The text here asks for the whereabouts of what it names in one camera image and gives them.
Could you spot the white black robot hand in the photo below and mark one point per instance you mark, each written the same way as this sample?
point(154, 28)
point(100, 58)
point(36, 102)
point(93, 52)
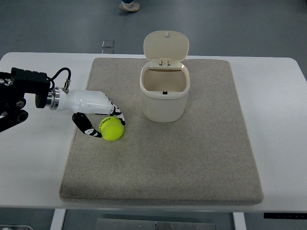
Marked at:
point(83, 102)

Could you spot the yellow tennis ball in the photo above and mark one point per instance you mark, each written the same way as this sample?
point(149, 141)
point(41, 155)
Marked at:
point(111, 128)

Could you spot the metal floor socket plate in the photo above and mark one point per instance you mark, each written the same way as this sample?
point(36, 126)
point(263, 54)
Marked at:
point(108, 47)

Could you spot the cream bin with open lid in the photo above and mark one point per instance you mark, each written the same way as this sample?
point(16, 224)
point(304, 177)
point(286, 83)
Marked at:
point(164, 80)

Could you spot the beige shoe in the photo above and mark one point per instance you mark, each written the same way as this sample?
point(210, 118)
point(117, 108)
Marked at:
point(129, 6)

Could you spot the white left table leg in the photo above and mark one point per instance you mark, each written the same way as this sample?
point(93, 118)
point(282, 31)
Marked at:
point(58, 219)

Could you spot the white table leg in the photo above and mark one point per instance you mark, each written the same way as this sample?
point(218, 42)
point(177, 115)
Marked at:
point(58, 219)
point(239, 221)

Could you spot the beige fabric mat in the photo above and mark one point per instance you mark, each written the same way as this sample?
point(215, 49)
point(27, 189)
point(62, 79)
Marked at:
point(205, 157)

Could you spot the white right table leg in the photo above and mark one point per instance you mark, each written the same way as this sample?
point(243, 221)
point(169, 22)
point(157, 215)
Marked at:
point(239, 221)

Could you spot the black desk control panel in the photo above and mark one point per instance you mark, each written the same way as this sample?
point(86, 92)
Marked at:
point(302, 216)

